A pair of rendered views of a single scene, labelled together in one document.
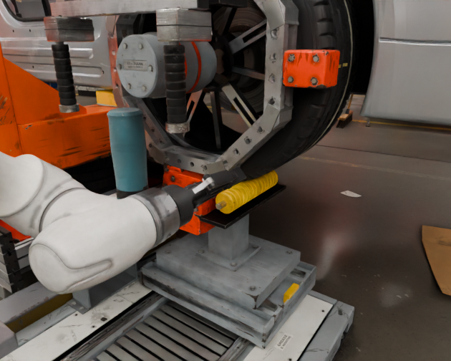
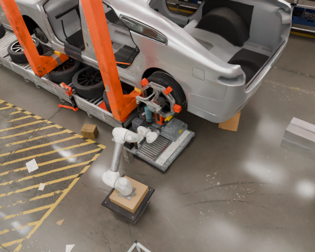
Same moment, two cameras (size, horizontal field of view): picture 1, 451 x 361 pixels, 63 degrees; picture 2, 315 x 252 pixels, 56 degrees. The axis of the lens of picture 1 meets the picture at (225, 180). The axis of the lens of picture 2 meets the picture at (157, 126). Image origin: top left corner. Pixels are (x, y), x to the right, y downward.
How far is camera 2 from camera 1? 350 cm
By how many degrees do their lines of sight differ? 28
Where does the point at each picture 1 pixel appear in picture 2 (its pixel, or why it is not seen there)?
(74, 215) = (150, 136)
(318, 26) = (178, 101)
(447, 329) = (214, 136)
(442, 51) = (195, 107)
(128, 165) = (148, 116)
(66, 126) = (132, 103)
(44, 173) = (145, 130)
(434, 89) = (195, 111)
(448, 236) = not seen: hidden behind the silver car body
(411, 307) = (209, 131)
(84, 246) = (151, 139)
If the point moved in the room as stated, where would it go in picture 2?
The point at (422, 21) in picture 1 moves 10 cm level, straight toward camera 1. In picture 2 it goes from (192, 103) to (189, 108)
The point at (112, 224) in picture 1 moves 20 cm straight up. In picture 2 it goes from (153, 136) to (152, 126)
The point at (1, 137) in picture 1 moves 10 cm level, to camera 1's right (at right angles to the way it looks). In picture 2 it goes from (124, 110) to (131, 110)
